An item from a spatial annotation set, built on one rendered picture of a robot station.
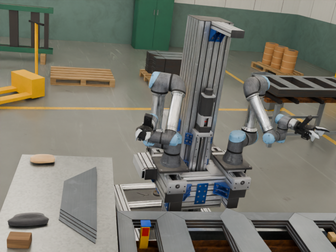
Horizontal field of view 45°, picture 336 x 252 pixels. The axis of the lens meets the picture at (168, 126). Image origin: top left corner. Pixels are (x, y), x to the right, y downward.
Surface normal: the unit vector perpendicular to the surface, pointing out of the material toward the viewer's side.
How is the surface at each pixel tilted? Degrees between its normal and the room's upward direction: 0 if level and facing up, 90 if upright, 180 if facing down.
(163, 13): 90
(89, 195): 0
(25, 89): 90
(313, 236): 0
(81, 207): 0
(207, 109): 90
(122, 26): 90
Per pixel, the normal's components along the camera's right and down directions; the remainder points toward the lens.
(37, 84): 0.80, 0.32
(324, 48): -0.95, 0.00
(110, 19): 0.29, 0.39
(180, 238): 0.12, -0.92
